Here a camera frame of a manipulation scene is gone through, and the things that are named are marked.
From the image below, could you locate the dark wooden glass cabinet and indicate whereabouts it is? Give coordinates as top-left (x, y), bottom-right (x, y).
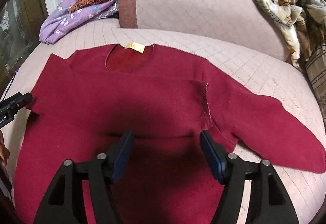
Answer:
top-left (1, 0), bottom-right (48, 94)

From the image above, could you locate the clear plastic bag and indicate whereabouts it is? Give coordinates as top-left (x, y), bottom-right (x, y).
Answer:
top-left (97, 2), bottom-right (119, 19)

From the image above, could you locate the dark red knit sweater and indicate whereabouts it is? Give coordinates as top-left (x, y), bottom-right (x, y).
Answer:
top-left (14, 45), bottom-right (325, 223)

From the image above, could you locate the brown striped patterned quilt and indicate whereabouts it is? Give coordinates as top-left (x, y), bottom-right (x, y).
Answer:
top-left (306, 43), bottom-right (326, 124)

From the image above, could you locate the purple floral cloth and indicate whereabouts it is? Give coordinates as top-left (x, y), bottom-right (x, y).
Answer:
top-left (39, 0), bottom-right (119, 44)

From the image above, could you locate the left human hand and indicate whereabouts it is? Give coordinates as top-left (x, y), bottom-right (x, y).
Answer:
top-left (0, 131), bottom-right (10, 166)

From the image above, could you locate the beige floral crumpled cloth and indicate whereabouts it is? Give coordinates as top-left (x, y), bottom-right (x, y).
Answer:
top-left (253, 0), bottom-right (325, 68)

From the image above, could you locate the blue pen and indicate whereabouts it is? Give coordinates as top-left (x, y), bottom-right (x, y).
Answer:
top-left (1, 69), bottom-right (19, 101)

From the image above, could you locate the pink quilted rolled blanket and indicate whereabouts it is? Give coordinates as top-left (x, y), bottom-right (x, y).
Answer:
top-left (119, 0), bottom-right (290, 61)

